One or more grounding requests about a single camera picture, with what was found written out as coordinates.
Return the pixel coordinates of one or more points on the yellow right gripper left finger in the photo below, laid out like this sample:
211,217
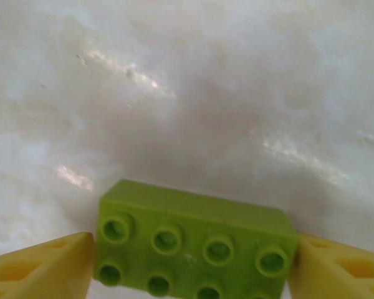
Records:
40,274

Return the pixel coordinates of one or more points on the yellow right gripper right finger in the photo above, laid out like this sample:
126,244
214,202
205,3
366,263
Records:
336,274

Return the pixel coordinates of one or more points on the long lime green lego brick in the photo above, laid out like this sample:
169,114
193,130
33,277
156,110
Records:
193,246

